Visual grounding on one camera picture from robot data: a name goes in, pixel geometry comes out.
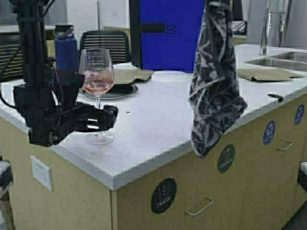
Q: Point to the round trash sticker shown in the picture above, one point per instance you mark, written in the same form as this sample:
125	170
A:
163	196

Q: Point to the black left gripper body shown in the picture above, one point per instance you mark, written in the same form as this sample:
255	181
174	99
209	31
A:
51	110

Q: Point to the black round plate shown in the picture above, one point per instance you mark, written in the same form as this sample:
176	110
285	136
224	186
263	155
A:
118	91

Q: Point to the blue black panel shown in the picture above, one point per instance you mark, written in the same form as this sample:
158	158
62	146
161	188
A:
164	33

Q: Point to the white round plate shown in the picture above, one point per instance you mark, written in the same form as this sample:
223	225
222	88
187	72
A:
170	76

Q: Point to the round blue recycle sticker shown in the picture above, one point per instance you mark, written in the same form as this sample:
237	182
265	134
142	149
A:
269	132

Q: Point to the white island power outlet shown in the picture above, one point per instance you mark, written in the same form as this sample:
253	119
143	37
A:
41	172

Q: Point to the trash drawer metal handle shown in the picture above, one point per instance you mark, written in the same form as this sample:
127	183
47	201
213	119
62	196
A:
200	207

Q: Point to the robot base right corner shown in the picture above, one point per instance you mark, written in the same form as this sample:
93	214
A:
302	175

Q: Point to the brown cardboard takeout lid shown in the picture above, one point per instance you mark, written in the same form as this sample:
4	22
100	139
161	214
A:
127	76

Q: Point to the recycle drawer metal handle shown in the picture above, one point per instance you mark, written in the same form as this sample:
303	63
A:
285	146

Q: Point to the black white patterned cloth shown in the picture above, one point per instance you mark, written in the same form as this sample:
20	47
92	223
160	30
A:
214	91

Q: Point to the black mesh office chair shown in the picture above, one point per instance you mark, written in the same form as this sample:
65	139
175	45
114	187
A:
117	42

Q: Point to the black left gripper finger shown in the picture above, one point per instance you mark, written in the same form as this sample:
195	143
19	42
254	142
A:
109	112
94	125

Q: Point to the wine glass with pink liquid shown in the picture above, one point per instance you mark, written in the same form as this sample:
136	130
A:
96	66

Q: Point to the blue metal water bottle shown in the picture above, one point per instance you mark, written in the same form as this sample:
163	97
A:
66	49

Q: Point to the island stainless steel sink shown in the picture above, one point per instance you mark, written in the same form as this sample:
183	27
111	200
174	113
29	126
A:
290	60

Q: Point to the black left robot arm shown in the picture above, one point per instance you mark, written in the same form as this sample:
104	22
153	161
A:
37	65

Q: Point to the flat brown cardboard piece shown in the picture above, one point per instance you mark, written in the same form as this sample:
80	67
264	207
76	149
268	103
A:
267	74

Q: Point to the small black clip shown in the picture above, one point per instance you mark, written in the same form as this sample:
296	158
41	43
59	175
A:
278	97

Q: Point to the robot base left corner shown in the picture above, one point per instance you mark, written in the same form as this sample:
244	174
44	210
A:
6	178

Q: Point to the round compost sticker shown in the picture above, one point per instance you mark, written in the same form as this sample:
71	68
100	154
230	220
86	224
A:
226	158

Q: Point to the island chrome faucet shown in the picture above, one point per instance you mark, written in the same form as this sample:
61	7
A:
268	26

